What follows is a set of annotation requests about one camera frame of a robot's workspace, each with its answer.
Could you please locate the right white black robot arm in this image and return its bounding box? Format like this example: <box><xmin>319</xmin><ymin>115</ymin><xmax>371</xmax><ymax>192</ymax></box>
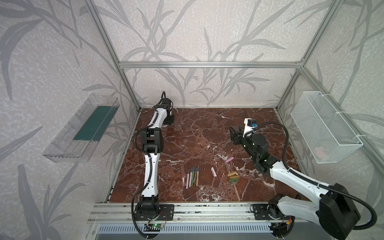
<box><xmin>229</xmin><ymin>124</ymin><xmax>378</xmax><ymax>240</ymax></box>

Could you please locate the clear plastic wall tray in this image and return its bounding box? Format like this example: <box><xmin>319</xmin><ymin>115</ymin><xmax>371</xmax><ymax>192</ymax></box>
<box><xmin>43</xmin><ymin>94</ymin><xmax>120</xmax><ymax>163</ymax></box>

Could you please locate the pink pen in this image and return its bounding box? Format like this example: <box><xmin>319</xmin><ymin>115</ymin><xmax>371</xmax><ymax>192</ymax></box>
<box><xmin>186</xmin><ymin>168</ymin><xmax>191</xmax><ymax>189</ymax></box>

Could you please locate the orange brown pen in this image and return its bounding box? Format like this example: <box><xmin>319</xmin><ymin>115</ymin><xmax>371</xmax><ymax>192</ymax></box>
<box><xmin>193</xmin><ymin>167</ymin><xmax>199</xmax><ymax>187</ymax></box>

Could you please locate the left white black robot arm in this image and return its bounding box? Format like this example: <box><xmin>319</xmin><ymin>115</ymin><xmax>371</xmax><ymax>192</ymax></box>
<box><xmin>133</xmin><ymin>92</ymin><xmax>175</xmax><ymax>216</ymax></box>

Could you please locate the black mounting plate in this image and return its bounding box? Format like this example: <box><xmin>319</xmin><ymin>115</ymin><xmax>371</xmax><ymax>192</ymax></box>
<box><xmin>250</xmin><ymin>204</ymin><xmax>295</xmax><ymax>222</ymax></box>
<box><xmin>133</xmin><ymin>204</ymin><xmax>175</xmax><ymax>221</ymax></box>

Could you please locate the green circuit board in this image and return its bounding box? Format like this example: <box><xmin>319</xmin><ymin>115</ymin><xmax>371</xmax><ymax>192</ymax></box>
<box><xmin>144</xmin><ymin>223</ymin><xmax>166</xmax><ymax>232</ymax></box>

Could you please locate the magenta pink pen cap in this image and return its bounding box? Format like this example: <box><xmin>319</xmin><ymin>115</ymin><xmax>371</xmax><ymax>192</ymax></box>
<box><xmin>226</xmin><ymin>157</ymin><xmax>234</xmax><ymax>163</ymax></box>

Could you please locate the tan pen cap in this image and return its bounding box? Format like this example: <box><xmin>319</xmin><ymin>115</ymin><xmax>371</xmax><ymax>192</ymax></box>
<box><xmin>228</xmin><ymin>172</ymin><xmax>238</xmax><ymax>177</ymax></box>

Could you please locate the light pink pen cap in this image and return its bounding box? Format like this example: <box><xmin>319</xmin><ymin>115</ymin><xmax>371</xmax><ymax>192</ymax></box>
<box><xmin>211</xmin><ymin>167</ymin><xmax>217</xmax><ymax>177</ymax></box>

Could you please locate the dark green pen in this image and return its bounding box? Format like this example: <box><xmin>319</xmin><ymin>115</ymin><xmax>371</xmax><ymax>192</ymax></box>
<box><xmin>191</xmin><ymin>167</ymin><xmax>196</xmax><ymax>187</ymax></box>

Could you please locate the white wire mesh basket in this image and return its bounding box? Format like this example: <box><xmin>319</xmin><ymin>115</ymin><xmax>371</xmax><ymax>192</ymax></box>
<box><xmin>291</xmin><ymin>91</ymin><xmax>364</xmax><ymax>164</ymax></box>

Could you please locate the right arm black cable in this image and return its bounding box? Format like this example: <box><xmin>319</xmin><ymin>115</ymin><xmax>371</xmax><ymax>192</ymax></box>
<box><xmin>251</xmin><ymin>121</ymin><xmax>378</xmax><ymax>231</ymax></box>

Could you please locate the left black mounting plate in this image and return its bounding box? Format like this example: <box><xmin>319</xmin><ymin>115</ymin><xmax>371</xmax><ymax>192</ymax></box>
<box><xmin>133</xmin><ymin>204</ymin><xmax>175</xmax><ymax>221</ymax></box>

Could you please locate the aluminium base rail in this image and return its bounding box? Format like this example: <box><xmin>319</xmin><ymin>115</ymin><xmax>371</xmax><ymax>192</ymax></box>
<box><xmin>87</xmin><ymin>202</ymin><xmax>289</xmax><ymax>224</ymax></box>

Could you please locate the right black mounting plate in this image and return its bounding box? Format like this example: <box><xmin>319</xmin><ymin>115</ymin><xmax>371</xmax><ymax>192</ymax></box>
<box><xmin>250</xmin><ymin>204</ymin><xmax>295</xmax><ymax>222</ymax></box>

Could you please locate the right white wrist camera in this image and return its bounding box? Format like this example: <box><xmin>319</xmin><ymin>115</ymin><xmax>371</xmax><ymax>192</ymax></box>
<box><xmin>243</xmin><ymin>118</ymin><xmax>258</xmax><ymax>138</ymax></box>

